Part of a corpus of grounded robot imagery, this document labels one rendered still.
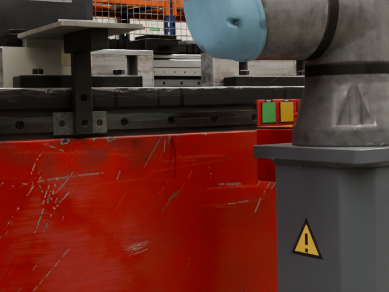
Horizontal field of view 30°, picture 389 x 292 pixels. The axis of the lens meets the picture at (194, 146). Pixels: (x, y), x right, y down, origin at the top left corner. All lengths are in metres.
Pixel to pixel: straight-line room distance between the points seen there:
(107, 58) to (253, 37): 0.98
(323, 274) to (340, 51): 0.26
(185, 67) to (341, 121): 1.34
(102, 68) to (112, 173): 0.27
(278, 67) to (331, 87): 1.16
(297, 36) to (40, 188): 0.86
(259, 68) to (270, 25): 1.19
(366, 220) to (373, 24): 0.23
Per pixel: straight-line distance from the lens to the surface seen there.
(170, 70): 2.14
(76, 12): 2.33
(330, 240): 0.86
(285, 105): 1.68
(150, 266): 1.71
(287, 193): 0.91
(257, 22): 0.80
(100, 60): 1.75
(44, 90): 1.57
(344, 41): 0.88
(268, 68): 2.02
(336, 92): 0.88
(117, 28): 1.51
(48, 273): 1.60
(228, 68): 1.94
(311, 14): 0.84
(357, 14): 0.88
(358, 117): 0.88
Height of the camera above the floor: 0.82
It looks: 3 degrees down
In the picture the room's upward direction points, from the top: 1 degrees counter-clockwise
